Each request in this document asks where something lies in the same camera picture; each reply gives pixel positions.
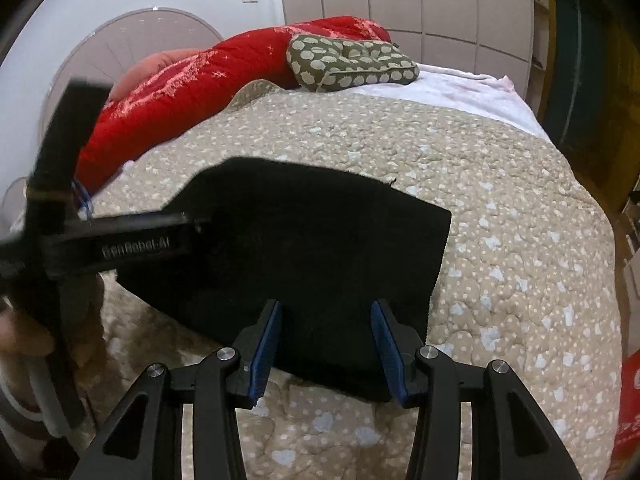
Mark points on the round grey headboard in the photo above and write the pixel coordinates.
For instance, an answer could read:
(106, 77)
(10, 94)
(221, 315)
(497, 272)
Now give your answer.
(108, 53)

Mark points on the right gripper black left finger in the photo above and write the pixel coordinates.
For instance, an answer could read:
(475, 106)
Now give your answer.
(142, 438)

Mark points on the black pants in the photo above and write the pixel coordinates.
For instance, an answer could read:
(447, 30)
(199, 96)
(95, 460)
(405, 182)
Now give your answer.
(329, 246)

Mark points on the white bed sheet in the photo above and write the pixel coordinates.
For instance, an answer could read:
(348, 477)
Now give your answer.
(481, 95)

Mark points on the beige dotted quilt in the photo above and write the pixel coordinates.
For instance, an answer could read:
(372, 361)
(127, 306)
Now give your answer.
(528, 274)

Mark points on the red printed bag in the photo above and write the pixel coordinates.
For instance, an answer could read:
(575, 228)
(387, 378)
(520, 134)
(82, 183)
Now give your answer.
(627, 435)

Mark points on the olive patterned pillow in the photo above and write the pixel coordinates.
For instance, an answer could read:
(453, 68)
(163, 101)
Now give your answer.
(322, 64)

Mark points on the pink pillow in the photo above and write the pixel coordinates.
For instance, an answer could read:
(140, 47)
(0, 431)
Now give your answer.
(145, 69)

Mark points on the red embroidered blanket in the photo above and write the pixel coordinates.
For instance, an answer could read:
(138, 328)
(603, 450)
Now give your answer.
(183, 94)

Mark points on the person left hand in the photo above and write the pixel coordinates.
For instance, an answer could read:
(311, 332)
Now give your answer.
(21, 337)

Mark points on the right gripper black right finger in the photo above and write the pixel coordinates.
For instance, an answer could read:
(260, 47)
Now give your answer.
(512, 438)

